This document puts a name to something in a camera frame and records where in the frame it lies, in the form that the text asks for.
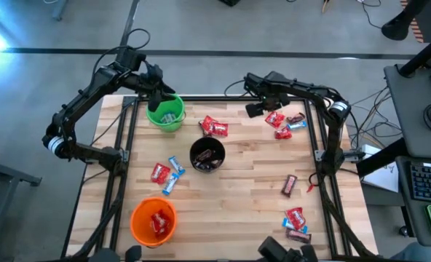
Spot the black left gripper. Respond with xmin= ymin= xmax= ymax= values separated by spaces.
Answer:
xmin=138 ymin=64 xmax=177 ymax=112

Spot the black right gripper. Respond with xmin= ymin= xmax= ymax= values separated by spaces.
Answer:
xmin=245 ymin=72 xmax=293 ymax=119

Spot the red Skittles packet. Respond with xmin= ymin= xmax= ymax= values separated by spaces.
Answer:
xmin=273 ymin=126 xmax=293 ymax=140
xmin=264 ymin=110 xmax=286 ymax=129
xmin=199 ymin=115 xmax=218 ymax=134
xmin=285 ymin=207 xmax=307 ymax=231
xmin=150 ymin=162 xmax=172 ymax=185
xmin=149 ymin=214 xmax=167 ymax=236
xmin=155 ymin=209 xmax=173 ymax=229
xmin=210 ymin=122 xmax=229 ymax=138

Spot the black plastic bucket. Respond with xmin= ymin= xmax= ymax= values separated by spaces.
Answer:
xmin=189 ymin=136 xmax=226 ymax=173

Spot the green plastic bucket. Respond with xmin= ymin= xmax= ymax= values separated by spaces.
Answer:
xmin=145 ymin=92 xmax=186 ymax=133

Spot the white power box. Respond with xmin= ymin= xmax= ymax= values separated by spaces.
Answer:
xmin=360 ymin=143 xmax=383 ymax=161

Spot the orange plastic bucket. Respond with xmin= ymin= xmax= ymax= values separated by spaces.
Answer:
xmin=129 ymin=196 xmax=178 ymax=248

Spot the white paper sheet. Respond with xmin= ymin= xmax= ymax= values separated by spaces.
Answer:
xmin=360 ymin=159 xmax=400 ymax=194

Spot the grey desk top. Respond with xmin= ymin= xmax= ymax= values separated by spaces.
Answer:
xmin=395 ymin=155 xmax=431 ymax=248
xmin=383 ymin=63 xmax=431 ymax=159

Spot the grey metal bench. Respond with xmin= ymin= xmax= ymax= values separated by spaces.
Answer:
xmin=0 ymin=145 xmax=43 ymax=262

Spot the black stand foot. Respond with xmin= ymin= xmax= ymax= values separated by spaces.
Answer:
xmin=380 ymin=0 xmax=431 ymax=41

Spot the black slanted pole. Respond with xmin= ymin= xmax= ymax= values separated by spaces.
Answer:
xmin=397 ymin=27 xmax=431 ymax=78

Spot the orange white striped mat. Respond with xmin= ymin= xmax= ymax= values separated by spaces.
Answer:
xmin=400 ymin=0 xmax=426 ymax=44

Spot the black backlit keyboard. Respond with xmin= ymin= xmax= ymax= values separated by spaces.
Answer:
xmin=408 ymin=162 xmax=431 ymax=205

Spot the person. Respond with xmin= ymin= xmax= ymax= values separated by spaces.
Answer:
xmin=390 ymin=242 xmax=431 ymax=262

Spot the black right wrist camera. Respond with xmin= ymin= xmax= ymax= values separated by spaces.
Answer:
xmin=243 ymin=71 xmax=260 ymax=92

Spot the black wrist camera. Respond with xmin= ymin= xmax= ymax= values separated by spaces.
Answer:
xmin=243 ymin=71 xmax=260 ymax=92
xmin=125 ymin=49 xmax=148 ymax=73

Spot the black right camera cable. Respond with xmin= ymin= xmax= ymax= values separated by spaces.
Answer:
xmin=224 ymin=78 xmax=248 ymax=98

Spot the black camera cable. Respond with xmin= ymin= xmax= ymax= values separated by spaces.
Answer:
xmin=125 ymin=28 xmax=151 ymax=52
xmin=224 ymin=78 xmax=248 ymax=98

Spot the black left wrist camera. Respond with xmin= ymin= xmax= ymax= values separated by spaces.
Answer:
xmin=125 ymin=49 xmax=148 ymax=73

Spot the black metal table frame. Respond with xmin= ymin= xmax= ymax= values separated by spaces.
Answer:
xmin=60 ymin=86 xmax=379 ymax=262

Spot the black left camera cable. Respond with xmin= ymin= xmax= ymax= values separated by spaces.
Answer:
xmin=125 ymin=28 xmax=151 ymax=52

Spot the bundle of black cables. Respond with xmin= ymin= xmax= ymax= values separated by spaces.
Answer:
xmin=348 ymin=85 xmax=404 ymax=148

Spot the grey metal post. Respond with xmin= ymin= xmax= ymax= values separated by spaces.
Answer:
xmin=51 ymin=0 xmax=69 ymax=21

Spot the black floor cable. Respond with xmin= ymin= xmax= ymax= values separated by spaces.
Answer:
xmin=357 ymin=0 xmax=384 ymax=30

